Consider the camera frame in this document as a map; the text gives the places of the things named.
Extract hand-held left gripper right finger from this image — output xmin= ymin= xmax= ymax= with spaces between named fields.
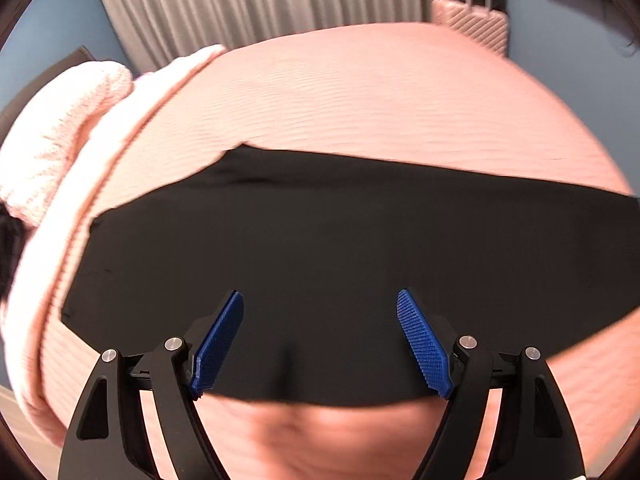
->
xmin=396 ymin=289 xmax=587 ymax=480

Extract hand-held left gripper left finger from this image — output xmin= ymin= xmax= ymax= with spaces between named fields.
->
xmin=57 ymin=289 xmax=246 ymax=480

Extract black pants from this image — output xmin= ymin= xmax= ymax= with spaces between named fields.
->
xmin=60 ymin=142 xmax=640 ymax=408

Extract pale pink knitted pillow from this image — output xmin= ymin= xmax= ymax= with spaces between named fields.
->
xmin=0 ymin=60 xmax=135 ymax=227

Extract dark headboard panel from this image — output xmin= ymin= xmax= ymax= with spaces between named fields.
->
xmin=0 ymin=46 xmax=102 ymax=128

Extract pink hard-shell suitcase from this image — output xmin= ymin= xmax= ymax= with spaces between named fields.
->
xmin=431 ymin=0 xmax=509 ymax=57

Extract grey pleated curtain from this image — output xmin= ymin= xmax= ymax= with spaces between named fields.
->
xmin=90 ymin=0 xmax=442 ymax=70

